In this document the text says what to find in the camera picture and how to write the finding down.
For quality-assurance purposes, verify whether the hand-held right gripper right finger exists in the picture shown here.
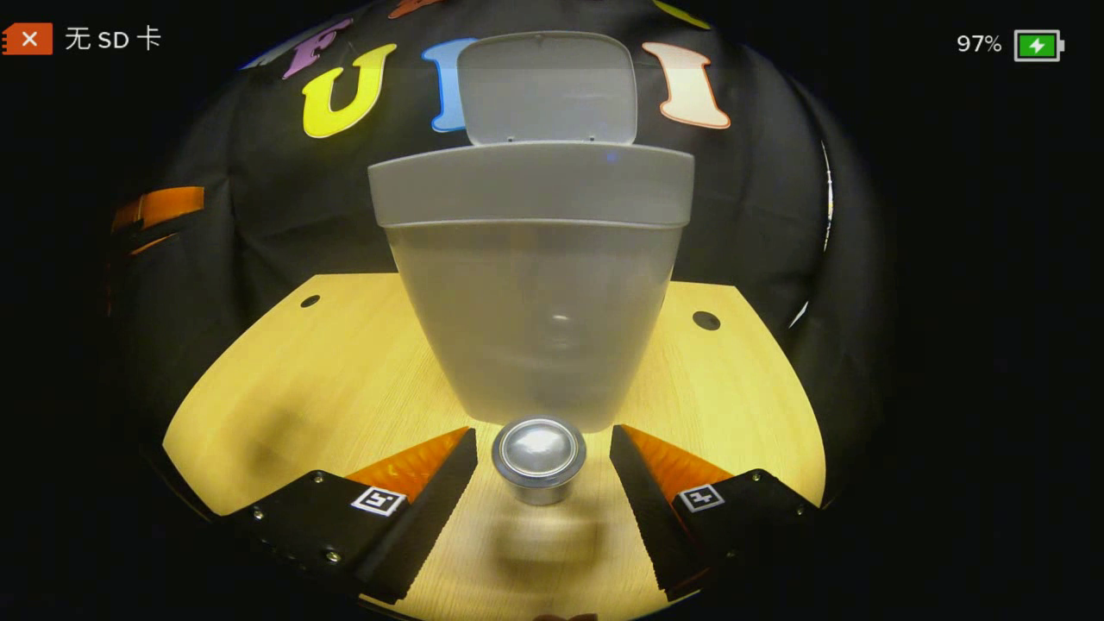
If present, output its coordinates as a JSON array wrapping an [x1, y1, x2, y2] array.
[[609, 424, 820, 602]]

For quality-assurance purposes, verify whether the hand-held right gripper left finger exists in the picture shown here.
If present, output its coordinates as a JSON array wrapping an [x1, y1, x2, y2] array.
[[216, 427, 479, 605]]

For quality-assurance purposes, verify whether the blue pop can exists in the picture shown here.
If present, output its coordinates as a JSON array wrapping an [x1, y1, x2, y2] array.
[[491, 417, 588, 507]]

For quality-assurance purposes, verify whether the white desktop garbage bin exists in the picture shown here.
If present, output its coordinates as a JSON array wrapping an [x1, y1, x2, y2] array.
[[367, 31, 696, 434]]

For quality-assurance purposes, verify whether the wooden desktop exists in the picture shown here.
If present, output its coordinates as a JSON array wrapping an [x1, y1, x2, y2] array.
[[162, 273, 827, 621]]

